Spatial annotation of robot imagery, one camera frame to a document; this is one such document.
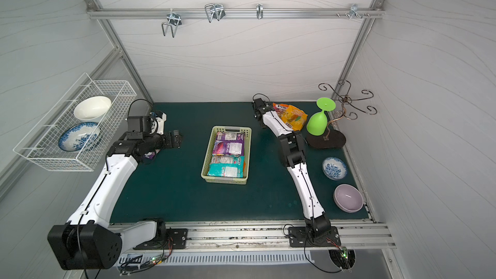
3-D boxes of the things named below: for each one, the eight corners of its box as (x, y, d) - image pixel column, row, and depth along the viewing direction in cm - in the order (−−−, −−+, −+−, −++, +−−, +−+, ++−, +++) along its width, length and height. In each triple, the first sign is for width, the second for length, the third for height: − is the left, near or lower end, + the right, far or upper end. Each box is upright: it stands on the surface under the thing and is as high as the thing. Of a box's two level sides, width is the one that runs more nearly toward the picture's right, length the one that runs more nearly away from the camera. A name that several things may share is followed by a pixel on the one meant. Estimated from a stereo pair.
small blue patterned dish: (324, 181, 91) (327, 177, 87) (319, 161, 97) (322, 157, 94) (348, 181, 91) (352, 177, 87) (341, 162, 97) (345, 157, 94)
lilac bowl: (335, 214, 80) (339, 211, 76) (328, 187, 87) (332, 183, 84) (362, 214, 80) (368, 211, 76) (353, 187, 87) (358, 183, 84)
